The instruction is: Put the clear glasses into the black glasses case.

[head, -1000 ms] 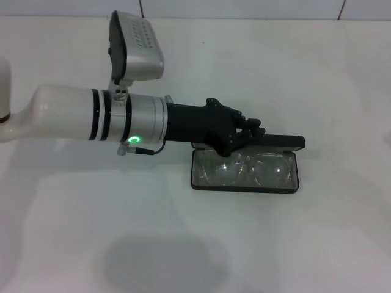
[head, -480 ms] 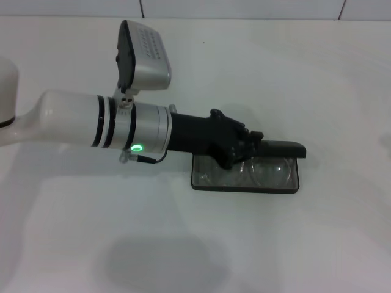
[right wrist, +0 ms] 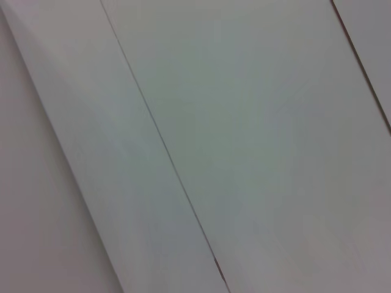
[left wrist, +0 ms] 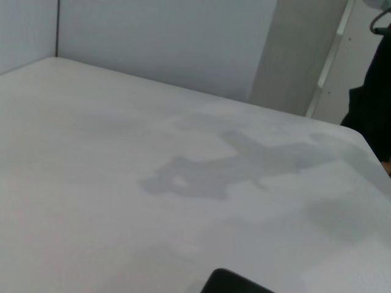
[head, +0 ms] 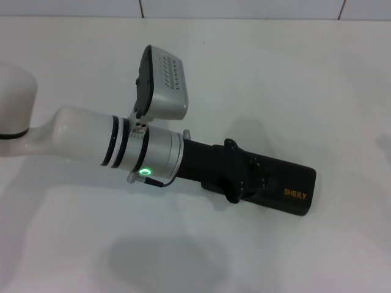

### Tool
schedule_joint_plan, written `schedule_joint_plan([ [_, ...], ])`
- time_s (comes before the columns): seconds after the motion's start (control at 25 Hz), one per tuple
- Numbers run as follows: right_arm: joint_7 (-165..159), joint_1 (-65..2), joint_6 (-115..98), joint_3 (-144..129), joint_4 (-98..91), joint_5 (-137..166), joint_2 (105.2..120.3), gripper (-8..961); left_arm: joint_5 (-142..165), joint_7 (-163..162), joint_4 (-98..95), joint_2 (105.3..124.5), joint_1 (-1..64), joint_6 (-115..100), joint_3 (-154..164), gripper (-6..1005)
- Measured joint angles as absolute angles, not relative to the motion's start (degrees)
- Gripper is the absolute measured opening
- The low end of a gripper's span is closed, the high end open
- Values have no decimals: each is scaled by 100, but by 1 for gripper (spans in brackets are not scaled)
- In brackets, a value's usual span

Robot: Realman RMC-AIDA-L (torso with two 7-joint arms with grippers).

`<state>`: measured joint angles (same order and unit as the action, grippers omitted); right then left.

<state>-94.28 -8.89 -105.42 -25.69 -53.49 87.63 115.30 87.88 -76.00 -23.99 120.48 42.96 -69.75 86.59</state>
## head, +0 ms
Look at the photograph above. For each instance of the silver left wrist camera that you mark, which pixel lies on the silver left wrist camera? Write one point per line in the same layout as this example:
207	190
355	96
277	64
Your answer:
171	91

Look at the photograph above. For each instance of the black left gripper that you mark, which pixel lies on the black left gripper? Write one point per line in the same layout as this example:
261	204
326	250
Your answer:
210	164

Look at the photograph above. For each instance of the black glasses case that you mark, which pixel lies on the black glasses case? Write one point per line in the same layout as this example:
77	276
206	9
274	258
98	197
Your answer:
293	183

